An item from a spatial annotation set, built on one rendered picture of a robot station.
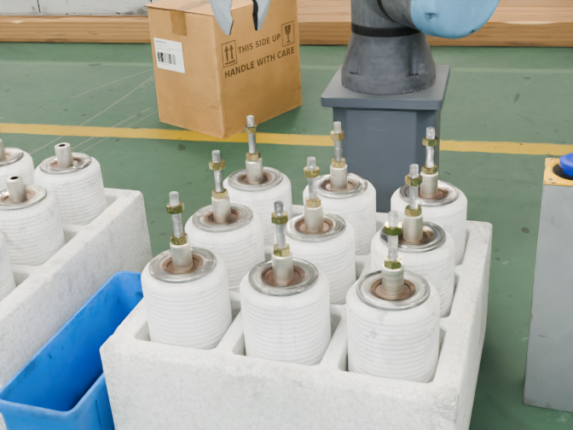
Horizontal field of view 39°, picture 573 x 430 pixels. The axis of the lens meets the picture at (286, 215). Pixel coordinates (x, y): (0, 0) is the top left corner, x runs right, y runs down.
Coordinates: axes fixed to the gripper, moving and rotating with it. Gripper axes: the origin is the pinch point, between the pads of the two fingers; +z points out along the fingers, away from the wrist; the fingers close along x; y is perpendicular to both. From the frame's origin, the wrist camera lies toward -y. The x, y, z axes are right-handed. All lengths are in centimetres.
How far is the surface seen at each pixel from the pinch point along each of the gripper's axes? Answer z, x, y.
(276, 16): 21, -42, 89
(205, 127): 45, -20, 85
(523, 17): 39, -135, 108
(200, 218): 21.1, 10.5, -7.4
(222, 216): 20.6, 8.3, -9.1
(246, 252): 24.5, 6.8, -12.6
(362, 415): 31.7, 4.7, -37.4
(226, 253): 23.9, 9.4, -12.6
